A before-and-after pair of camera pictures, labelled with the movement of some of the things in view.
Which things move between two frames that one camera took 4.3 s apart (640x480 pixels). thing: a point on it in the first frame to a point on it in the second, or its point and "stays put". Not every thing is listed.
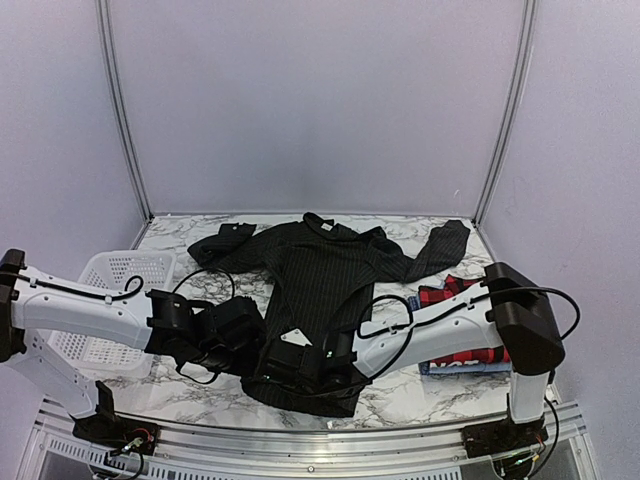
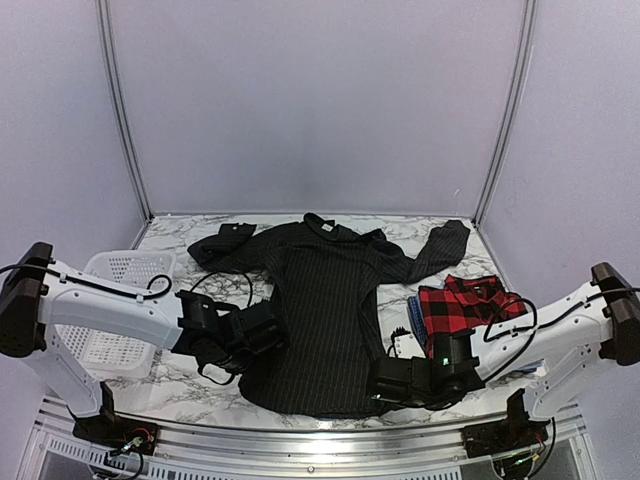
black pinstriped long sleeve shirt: (316, 280) stays put
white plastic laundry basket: (123, 270) stays put
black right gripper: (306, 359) to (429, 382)
